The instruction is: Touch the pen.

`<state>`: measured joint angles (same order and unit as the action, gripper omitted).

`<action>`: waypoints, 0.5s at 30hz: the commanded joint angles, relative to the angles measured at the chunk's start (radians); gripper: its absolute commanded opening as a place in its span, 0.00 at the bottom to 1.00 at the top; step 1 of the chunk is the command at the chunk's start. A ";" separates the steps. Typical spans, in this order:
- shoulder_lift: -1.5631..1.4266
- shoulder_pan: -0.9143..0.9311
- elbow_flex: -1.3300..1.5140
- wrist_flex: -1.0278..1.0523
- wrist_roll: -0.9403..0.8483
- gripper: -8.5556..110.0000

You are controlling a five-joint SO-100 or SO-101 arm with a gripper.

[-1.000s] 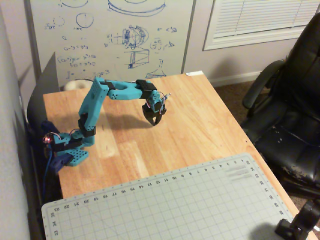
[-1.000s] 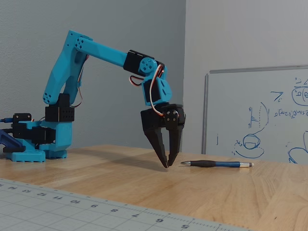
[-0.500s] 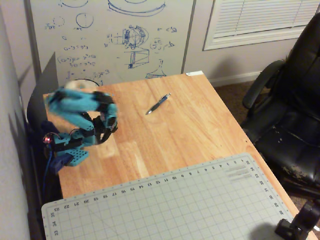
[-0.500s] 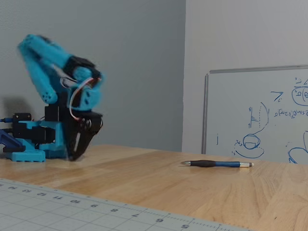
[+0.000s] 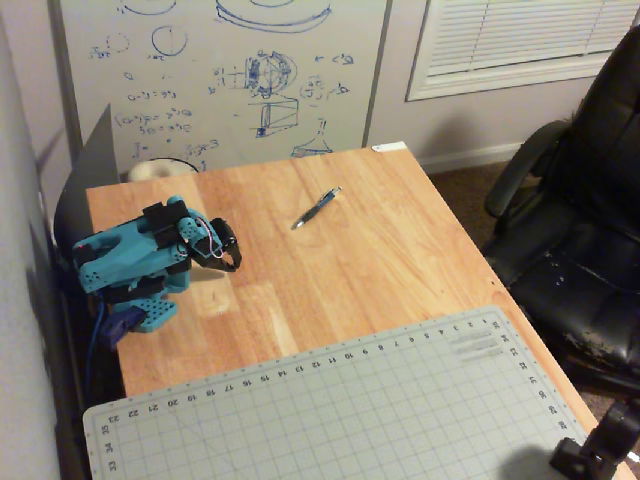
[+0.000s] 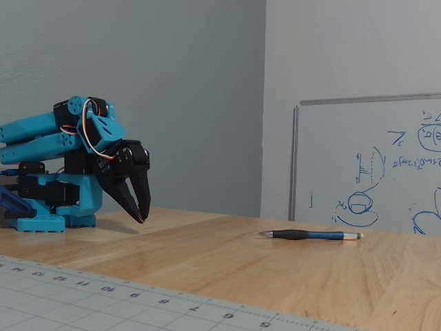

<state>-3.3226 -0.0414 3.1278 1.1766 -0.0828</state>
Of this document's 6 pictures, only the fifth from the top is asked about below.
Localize dark grey leaning panel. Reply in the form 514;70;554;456
51;102;121;251

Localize blue cable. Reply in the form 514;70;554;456
86;299;109;401

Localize white baseboard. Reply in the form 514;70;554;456
416;141;527;174

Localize white window frame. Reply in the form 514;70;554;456
404;0;640;103

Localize black leather office chair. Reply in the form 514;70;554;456
482;23;640;401

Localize white window blinds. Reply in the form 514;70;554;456
427;0;640;77

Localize dark blue base clamp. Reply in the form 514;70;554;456
98;306;147;350

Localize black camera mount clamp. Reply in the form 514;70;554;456
549;401;640;480

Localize dark blue ballpoint pen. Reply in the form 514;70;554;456
290;185;344;231

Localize grey gridded cutting mat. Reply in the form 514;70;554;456
81;304;601;480

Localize white round object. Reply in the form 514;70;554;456
126;157;199;183

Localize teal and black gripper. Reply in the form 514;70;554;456
175;216;244;274

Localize whiteboard with blue drawings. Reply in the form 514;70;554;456
48;0;394;174

